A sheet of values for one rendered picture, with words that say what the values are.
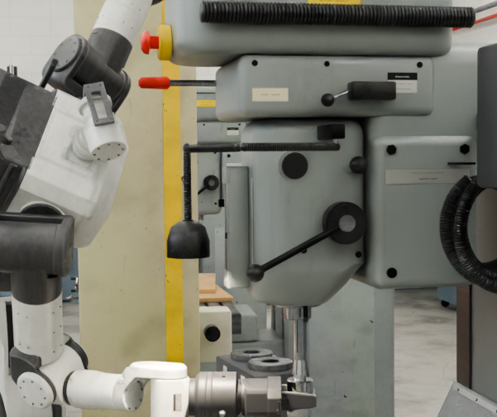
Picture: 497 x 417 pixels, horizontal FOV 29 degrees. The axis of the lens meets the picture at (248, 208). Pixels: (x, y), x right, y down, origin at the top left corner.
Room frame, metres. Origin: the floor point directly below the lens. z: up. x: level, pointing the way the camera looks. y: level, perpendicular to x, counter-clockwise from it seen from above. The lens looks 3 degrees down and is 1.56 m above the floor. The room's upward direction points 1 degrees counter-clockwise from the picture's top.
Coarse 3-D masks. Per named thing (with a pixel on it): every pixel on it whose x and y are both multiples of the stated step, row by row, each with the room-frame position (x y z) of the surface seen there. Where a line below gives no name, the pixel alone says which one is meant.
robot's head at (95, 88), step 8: (88, 88) 1.73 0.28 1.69; (96, 88) 1.73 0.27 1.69; (104, 88) 1.74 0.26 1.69; (88, 96) 1.72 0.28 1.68; (104, 96) 1.73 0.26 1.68; (88, 104) 1.72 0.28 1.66; (104, 104) 1.72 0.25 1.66; (96, 112) 1.71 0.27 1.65; (96, 120) 1.70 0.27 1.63; (104, 120) 1.70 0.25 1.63; (112, 120) 1.71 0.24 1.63
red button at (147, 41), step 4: (144, 32) 1.62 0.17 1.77; (148, 32) 1.62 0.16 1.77; (144, 36) 1.61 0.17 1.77; (148, 36) 1.61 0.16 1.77; (152, 36) 1.62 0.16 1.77; (156, 36) 1.63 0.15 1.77; (144, 40) 1.61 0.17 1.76; (148, 40) 1.61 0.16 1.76; (152, 40) 1.62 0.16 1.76; (156, 40) 1.62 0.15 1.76; (144, 44) 1.61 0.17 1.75; (148, 44) 1.61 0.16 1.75; (152, 44) 1.62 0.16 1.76; (156, 44) 1.62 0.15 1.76; (144, 48) 1.61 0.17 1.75; (148, 48) 1.61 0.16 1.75; (152, 48) 1.63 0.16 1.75; (156, 48) 1.63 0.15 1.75; (144, 52) 1.62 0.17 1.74; (148, 52) 1.62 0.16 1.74
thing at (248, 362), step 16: (240, 352) 2.01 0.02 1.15; (256, 352) 2.03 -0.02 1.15; (272, 352) 2.02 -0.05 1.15; (224, 368) 2.00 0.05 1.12; (240, 368) 1.92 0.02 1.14; (256, 368) 1.89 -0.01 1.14; (272, 368) 1.88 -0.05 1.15; (288, 368) 1.90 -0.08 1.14; (240, 416) 1.92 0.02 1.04; (256, 416) 1.85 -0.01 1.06
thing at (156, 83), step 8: (144, 80) 1.72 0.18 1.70; (152, 80) 1.72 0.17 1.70; (160, 80) 1.72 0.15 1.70; (168, 80) 1.73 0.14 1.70; (176, 80) 1.74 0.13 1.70; (184, 80) 1.74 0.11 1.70; (192, 80) 1.74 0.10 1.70; (200, 80) 1.74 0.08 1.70; (208, 80) 1.75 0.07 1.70; (216, 80) 1.75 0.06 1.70; (144, 88) 1.73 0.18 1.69; (152, 88) 1.73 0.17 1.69; (160, 88) 1.73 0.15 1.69
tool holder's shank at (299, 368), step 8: (296, 320) 1.67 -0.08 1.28; (296, 328) 1.67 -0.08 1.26; (304, 328) 1.67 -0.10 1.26; (296, 336) 1.67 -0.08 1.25; (304, 336) 1.67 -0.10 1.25; (296, 344) 1.67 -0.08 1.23; (304, 344) 1.67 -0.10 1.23; (296, 352) 1.67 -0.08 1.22; (304, 352) 1.67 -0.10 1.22; (296, 360) 1.67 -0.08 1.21; (304, 360) 1.67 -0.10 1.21; (296, 368) 1.67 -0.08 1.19; (304, 368) 1.67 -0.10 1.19; (296, 376) 1.67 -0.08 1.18; (304, 376) 1.67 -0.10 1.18
